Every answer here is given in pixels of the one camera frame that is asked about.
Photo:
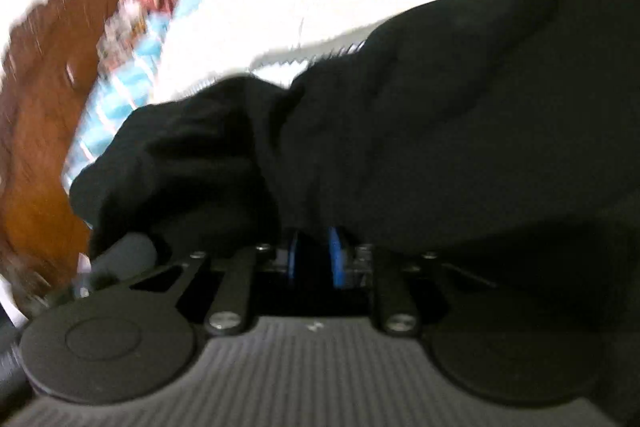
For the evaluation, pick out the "wooden headboard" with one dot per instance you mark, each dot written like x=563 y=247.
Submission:
x=40 y=132

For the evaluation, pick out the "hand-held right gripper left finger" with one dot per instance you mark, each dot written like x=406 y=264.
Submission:
x=295 y=257

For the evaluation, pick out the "black pants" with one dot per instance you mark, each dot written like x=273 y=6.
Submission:
x=450 y=132

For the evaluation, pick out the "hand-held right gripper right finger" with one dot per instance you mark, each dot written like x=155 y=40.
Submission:
x=336 y=257

